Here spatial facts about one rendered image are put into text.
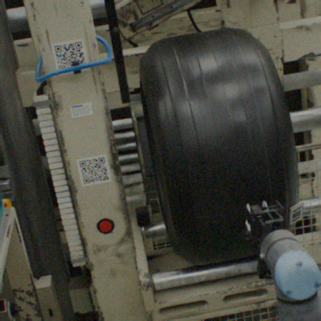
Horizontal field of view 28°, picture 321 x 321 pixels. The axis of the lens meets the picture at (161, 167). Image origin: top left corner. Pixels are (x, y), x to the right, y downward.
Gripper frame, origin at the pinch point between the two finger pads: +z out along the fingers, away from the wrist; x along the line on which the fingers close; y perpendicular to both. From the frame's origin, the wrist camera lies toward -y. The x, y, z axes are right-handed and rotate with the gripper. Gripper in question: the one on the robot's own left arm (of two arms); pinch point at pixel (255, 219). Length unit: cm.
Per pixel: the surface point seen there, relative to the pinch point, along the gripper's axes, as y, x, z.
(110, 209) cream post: 0.8, 32.5, 22.1
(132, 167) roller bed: -1, 25, 63
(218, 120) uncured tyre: 23.5, 4.7, 2.6
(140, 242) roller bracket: -13.8, 26.7, 31.7
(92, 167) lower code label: 13.2, 34.9, 20.5
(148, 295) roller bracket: -20.6, 26.9, 13.1
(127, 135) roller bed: 10, 25, 61
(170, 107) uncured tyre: 27.6, 14.5, 6.2
